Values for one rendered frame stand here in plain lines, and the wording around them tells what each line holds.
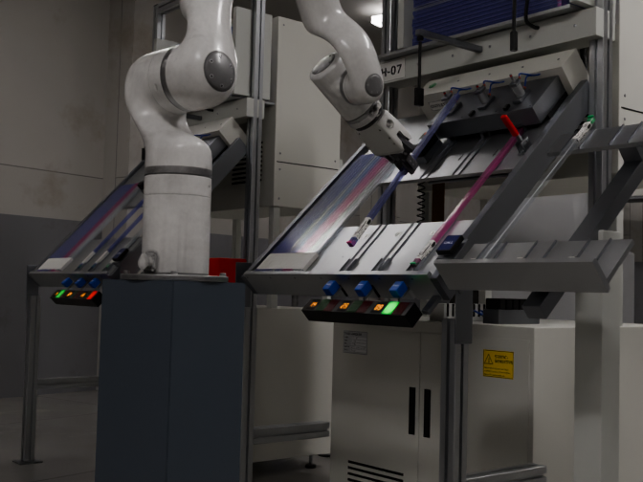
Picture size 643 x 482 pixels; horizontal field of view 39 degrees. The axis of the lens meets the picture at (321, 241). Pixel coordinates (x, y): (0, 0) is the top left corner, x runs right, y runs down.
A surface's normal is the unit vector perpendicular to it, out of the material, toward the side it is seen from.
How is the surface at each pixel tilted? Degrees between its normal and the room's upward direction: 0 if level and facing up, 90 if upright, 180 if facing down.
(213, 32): 59
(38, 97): 90
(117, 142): 90
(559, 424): 90
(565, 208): 80
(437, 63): 90
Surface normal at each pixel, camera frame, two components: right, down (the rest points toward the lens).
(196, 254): 0.73, -0.02
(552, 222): -0.65, -0.23
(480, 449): -0.77, -0.05
